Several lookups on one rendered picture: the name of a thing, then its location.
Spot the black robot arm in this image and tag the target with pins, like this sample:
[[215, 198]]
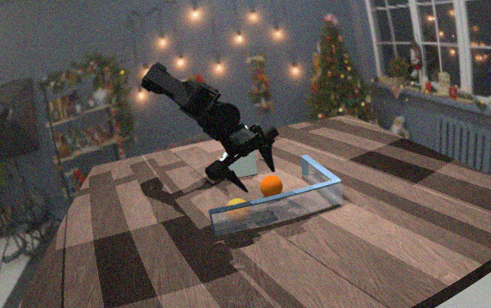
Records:
[[211, 115]]

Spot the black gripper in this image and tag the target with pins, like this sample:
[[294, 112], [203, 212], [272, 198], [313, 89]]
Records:
[[219, 169]]

